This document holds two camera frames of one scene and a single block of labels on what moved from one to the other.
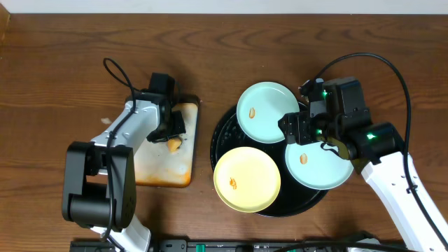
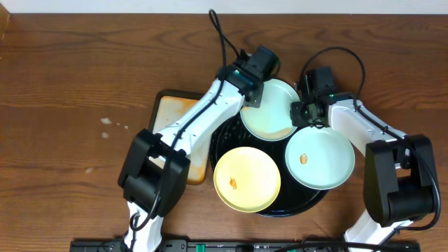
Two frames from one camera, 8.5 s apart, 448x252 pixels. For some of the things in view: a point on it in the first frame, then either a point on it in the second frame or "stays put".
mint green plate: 261,107 stays put
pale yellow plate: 247,179 stays put
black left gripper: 176,123 → 255,96
